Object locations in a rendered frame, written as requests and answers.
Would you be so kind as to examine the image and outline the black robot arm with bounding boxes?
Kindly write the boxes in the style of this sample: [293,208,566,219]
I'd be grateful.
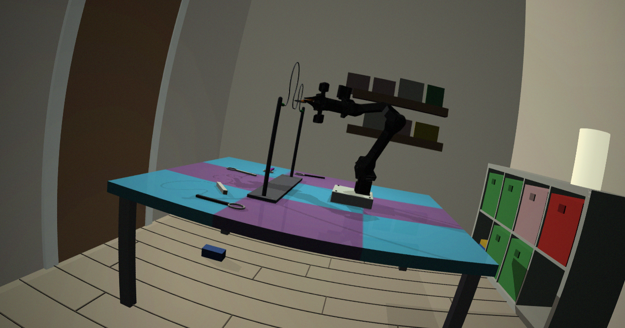
[335,85,406,196]

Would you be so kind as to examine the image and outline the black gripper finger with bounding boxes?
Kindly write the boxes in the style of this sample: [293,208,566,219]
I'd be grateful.
[304,100,320,110]
[304,93,322,100]

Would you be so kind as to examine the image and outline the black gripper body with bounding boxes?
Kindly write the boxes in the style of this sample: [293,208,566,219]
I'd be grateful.
[313,82,338,123]

